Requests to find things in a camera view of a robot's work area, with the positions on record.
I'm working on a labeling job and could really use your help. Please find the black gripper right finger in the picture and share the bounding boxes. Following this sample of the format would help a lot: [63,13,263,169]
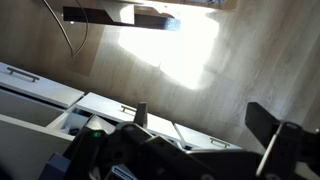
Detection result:
[244,101,320,180]

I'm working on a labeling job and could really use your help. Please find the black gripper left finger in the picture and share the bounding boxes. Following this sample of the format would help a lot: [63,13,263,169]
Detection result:
[114,101,188,161]

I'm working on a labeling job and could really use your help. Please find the white TV cabinet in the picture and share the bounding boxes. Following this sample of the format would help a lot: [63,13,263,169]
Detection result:
[0,61,244,180]

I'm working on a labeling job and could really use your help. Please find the white cabinet drawer metal handle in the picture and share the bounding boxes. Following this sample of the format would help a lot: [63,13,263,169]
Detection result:
[173,123,244,152]
[46,92,183,143]
[0,61,85,109]

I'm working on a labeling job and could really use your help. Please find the thin floor cable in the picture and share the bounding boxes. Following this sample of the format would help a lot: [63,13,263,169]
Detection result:
[42,0,90,58]

